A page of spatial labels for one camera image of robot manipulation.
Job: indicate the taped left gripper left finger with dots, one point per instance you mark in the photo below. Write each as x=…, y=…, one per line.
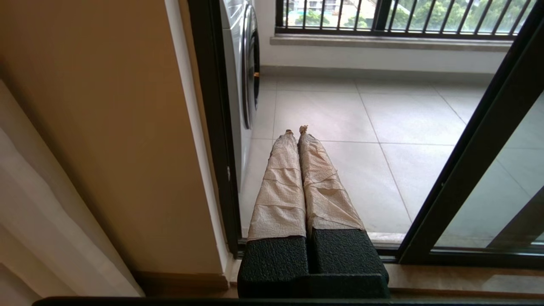
x=278, y=212

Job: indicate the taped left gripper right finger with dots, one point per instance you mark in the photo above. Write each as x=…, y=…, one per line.
x=331, y=212

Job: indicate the dark brown glass sliding door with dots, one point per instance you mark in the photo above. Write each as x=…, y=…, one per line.
x=480, y=148

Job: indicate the white front-load washing machine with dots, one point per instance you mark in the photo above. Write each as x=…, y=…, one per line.
x=233, y=85

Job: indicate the black metal balcony railing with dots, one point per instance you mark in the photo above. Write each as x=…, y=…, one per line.
x=340, y=31

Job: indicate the dark brown fixed glass panel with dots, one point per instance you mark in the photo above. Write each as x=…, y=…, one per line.
x=520, y=227

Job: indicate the black window frame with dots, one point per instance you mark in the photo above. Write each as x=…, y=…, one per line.
x=381, y=15

